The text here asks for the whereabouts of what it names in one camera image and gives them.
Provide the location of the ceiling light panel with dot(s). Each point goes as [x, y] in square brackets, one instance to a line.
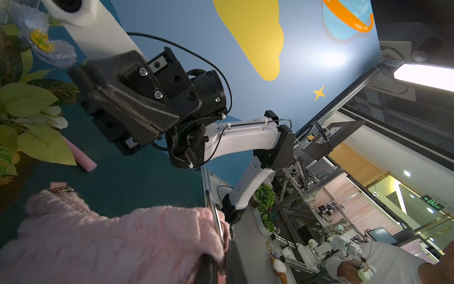
[438, 77]

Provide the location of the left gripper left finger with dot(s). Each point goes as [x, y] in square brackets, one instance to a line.
[207, 272]

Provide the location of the aluminium front rail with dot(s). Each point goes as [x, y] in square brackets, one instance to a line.
[217, 188]

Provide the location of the person in white shirt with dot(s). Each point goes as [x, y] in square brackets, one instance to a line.
[394, 266]

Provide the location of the potted artificial plant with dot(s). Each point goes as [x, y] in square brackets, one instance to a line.
[31, 118]

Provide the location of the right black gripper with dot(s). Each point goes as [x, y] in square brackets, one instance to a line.
[134, 102]

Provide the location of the pink puffy bag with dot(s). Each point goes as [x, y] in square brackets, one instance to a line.
[62, 241]

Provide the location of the right frame post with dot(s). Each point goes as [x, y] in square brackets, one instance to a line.
[356, 87]

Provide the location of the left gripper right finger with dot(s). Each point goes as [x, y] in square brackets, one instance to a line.
[238, 267]

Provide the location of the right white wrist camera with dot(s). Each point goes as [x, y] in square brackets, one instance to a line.
[92, 27]

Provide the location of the purple toy garden fork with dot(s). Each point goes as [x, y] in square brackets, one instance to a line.
[80, 157]

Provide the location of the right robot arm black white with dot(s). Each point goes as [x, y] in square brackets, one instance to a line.
[267, 139]

